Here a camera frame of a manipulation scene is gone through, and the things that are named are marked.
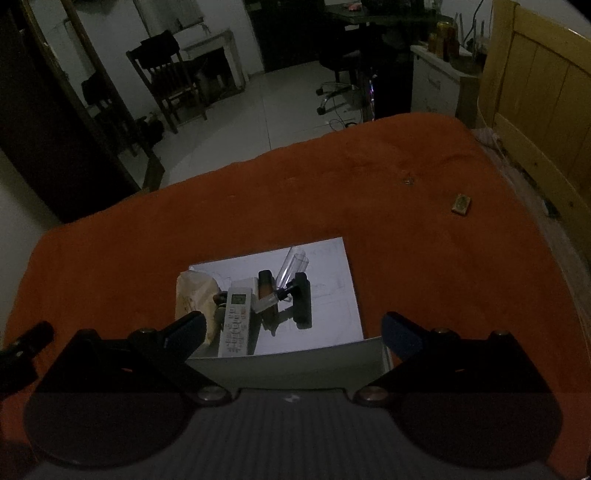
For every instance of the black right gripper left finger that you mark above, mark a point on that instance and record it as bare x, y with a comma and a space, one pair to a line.
115, 402

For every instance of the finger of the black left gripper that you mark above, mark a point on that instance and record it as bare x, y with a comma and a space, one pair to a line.
17, 370

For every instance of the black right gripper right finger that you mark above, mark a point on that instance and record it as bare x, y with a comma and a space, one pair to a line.
471, 403

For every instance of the white cardboard box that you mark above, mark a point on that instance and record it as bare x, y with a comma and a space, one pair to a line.
347, 366

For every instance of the beige paper bag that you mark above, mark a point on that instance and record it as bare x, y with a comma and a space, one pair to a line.
195, 292

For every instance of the white air conditioner remote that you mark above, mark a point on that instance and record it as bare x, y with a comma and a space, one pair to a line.
236, 333

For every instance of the black cylindrical device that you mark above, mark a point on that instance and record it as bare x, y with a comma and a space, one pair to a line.
302, 300

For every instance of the clear plastic tube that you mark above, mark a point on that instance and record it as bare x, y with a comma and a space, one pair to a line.
296, 261

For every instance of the small yellow matchbox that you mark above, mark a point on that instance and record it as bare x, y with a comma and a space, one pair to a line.
461, 205

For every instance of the white side cabinet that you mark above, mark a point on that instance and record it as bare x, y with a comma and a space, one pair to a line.
438, 87

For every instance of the dark wooden chair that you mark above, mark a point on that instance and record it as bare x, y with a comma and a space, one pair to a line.
166, 75

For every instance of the wooden headboard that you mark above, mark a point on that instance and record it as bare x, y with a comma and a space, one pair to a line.
535, 94

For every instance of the black office chair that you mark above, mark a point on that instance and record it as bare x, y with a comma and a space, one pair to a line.
343, 51

